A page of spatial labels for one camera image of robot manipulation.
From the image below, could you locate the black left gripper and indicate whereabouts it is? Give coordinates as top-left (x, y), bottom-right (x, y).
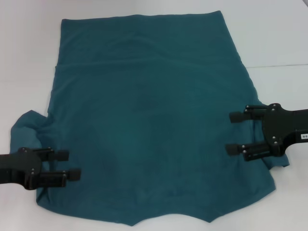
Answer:
top-left (0, 147), bottom-right (82, 191)

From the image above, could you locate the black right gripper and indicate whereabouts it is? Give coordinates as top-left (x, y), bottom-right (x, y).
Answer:
top-left (225, 103), bottom-right (308, 162)

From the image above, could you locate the teal blue shirt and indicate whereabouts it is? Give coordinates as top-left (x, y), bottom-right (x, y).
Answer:
top-left (9, 10), bottom-right (291, 227)

